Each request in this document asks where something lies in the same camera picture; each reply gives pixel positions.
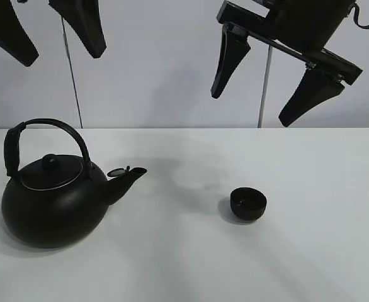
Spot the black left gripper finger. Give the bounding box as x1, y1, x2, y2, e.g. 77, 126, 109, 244
48, 0, 106, 59
0, 0, 39, 67

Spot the small black teacup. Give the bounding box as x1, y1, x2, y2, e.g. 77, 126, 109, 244
230, 187, 267, 221

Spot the thin metal rod left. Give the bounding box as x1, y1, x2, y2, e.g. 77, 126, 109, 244
60, 16, 83, 129

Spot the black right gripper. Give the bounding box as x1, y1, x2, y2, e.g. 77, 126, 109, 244
210, 1, 362, 127

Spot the black curled cable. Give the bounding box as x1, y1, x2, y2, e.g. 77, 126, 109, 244
348, 0, 369, 30

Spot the black round teapot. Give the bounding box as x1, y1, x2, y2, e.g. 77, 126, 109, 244
1, 118, 147, 249

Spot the thin metal rod right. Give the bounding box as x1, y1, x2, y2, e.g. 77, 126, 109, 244
257, 46, 273, 128

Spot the thin metal rod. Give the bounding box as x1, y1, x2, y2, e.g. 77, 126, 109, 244
60, 16, 83, 129
257, 46, 273, 128

